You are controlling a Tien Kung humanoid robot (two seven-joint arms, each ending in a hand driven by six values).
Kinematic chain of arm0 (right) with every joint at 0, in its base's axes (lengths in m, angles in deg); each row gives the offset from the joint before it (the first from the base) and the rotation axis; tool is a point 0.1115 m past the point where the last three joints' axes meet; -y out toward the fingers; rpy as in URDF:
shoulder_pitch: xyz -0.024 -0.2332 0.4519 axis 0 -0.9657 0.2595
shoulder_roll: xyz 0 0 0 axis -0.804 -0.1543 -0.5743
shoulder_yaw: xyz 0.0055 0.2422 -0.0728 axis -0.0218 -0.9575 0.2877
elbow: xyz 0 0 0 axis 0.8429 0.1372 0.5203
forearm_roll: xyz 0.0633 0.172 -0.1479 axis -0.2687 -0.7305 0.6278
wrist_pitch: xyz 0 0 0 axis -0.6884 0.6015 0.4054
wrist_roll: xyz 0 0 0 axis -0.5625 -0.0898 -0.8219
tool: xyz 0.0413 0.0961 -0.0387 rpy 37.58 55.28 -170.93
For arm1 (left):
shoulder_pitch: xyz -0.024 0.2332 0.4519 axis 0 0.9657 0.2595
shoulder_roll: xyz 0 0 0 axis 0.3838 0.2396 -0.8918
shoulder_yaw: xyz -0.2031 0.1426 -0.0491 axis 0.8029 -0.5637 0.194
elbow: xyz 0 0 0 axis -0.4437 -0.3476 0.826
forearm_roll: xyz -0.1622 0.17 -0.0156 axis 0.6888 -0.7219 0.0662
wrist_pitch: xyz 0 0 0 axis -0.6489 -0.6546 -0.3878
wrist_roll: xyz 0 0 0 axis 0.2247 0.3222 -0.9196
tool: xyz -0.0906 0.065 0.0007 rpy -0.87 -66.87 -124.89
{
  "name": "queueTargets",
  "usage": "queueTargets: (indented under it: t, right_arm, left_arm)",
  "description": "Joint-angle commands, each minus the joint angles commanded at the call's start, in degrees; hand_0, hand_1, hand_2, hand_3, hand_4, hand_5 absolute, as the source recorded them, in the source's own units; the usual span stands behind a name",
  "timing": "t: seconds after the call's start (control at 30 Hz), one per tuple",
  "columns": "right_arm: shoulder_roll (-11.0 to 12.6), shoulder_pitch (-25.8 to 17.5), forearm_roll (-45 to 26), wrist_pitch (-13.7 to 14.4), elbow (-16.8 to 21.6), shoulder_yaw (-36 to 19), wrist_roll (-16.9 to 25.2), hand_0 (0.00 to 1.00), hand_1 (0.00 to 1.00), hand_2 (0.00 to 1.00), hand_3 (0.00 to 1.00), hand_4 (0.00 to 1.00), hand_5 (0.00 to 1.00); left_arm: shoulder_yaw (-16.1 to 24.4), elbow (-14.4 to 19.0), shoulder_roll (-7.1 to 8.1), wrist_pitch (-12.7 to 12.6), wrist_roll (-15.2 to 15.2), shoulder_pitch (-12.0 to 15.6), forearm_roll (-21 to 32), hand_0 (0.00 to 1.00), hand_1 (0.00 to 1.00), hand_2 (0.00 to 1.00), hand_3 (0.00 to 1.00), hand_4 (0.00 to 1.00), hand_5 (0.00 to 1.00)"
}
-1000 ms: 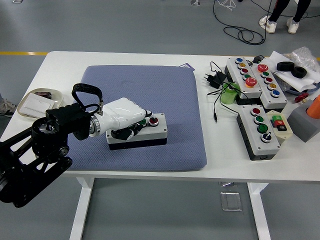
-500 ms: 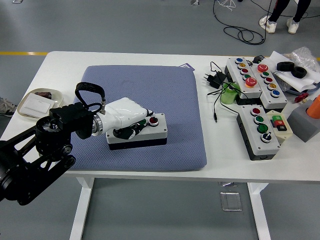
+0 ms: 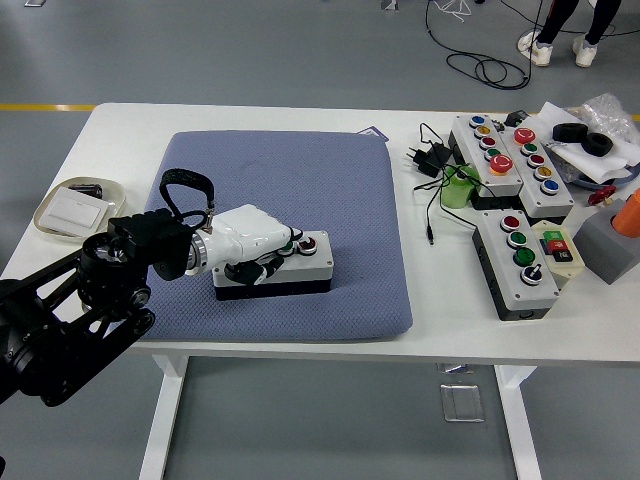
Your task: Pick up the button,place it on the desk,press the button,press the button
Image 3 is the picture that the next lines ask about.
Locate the red valve knob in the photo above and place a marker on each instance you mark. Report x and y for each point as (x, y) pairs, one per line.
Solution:
(602, 195)

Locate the cream three-button switch box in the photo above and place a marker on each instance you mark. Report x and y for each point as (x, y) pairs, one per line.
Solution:
(567, 270)

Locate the purple white card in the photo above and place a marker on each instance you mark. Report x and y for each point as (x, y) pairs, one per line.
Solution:
(375, 132)

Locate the black power adapter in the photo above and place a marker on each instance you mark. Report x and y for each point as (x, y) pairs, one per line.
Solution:
(430, 157)

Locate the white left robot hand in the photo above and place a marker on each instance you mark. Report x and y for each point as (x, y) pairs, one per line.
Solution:
(245, 230)

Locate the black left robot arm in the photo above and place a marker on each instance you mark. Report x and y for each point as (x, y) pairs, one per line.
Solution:
(135, 235)

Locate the grey block holder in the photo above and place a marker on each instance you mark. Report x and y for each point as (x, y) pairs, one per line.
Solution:
(605, 245)

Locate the blue-grey fabric mat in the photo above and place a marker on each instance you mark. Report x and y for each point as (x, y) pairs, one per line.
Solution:
(325, 175)

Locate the white paper sheet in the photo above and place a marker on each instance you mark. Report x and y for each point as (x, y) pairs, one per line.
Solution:
(555, 115)

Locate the person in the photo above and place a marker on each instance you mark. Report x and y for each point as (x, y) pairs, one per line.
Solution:
(560, 15)

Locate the white wall switch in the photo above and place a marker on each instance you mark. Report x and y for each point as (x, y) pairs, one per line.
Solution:
(75, 210)

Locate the orange cylinder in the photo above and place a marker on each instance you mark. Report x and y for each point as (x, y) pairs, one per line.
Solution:
(631, 215)

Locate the green tape roll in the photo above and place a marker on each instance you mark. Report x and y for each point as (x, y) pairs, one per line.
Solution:
(457, 195)

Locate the grey five-button control box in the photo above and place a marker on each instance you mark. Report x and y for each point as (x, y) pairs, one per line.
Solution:
(472, 135)
(550, 205)

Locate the white table leg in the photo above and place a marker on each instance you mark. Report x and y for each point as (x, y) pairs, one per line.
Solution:
(520, 425)
(165, 425)

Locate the clear bubble wrap bag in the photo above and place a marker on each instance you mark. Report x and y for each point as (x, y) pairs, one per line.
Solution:
(607, 110)

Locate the dark red small item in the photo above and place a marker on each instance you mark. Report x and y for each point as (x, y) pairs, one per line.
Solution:
(86, 190)

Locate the beige shallow tray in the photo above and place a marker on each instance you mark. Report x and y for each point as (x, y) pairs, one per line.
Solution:
(41, 220)

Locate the clear floor plate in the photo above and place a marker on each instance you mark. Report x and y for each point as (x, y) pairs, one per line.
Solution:
(462, 402)

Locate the grey four-button control box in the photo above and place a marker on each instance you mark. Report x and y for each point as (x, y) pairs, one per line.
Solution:
(305, 272)
(520, 295)

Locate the small black charger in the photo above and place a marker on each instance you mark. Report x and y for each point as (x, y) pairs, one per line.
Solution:
(517, 119)

